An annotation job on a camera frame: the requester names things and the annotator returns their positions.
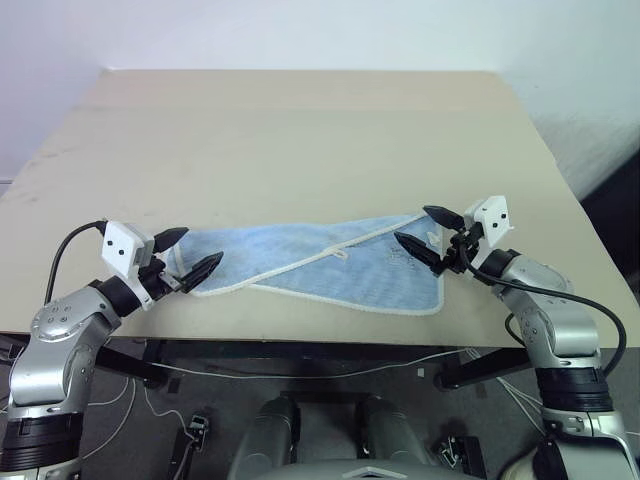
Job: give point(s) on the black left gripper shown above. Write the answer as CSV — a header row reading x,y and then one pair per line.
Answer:
x,y
156,280

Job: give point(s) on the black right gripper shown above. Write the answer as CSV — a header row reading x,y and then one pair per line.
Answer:
x,y
460,247

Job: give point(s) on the light blue towel white trim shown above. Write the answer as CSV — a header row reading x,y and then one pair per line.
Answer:
x,y
320,277

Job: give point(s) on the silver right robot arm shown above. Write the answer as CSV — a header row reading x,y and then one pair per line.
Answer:
x,y
560,320

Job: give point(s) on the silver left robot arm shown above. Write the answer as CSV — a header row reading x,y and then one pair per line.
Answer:
x,y
60,345

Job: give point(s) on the small black floor device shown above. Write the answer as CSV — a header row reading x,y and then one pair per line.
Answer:
x,y
198,426

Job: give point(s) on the grey rounded robot leg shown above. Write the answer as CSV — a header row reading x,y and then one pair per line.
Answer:
x,y
267,430
392,430

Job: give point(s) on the black floor clamp device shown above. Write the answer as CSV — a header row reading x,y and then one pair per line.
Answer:
x,y
460,452

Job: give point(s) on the silver robot torso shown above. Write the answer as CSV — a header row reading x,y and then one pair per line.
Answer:
x,y
365,472

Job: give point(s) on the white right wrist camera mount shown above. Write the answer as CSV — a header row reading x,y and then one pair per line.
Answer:
x,y
495,216

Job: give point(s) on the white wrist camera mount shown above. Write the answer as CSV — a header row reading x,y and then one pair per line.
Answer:
x,y
495,216
120,247

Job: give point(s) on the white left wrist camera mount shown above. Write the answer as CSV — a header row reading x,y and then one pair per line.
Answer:
x,y
120,247

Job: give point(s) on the black metal table frame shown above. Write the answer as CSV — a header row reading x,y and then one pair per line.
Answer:
x,y
280,352

